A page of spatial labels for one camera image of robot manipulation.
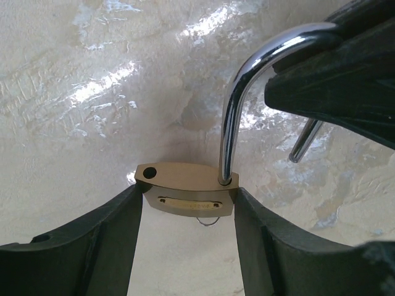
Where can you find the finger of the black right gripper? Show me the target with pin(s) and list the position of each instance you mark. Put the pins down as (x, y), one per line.
(350, 86)

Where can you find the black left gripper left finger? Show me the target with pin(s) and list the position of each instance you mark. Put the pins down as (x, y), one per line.
(91, 255)

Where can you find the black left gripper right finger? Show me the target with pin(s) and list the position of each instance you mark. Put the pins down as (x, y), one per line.
(279, 258)

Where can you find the silver key set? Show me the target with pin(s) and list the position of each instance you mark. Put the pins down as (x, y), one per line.
(208, 222)

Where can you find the large brass padlock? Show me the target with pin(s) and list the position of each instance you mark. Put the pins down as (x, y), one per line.
(201, 191)

